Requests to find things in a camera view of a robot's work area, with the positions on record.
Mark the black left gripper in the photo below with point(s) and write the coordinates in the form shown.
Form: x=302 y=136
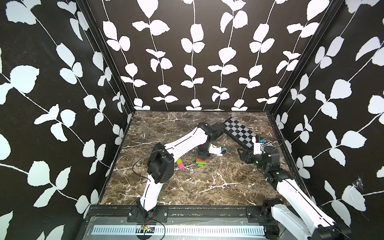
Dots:
x=203 y=155

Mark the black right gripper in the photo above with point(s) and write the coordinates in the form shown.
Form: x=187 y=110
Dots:
x=246 y=154

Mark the red lego brick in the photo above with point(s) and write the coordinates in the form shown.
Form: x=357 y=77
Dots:
x=201 y=160

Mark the pink 2x2 lego brick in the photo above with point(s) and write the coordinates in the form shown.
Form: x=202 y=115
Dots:
x=181 y=166

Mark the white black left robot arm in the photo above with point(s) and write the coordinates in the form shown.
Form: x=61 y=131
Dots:
x=163 y=158

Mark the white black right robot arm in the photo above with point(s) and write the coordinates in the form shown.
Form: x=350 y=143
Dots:
x=302 y=218

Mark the black and white chessboard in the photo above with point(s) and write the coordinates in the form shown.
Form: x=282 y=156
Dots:
x=239 y=133

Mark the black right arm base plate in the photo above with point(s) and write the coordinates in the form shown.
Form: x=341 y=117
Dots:
x=260 y=214

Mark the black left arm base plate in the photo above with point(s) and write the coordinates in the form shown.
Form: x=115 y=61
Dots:
x=138 y=215

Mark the white perforated cable tray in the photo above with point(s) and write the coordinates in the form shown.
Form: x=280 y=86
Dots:
x=173 y=230

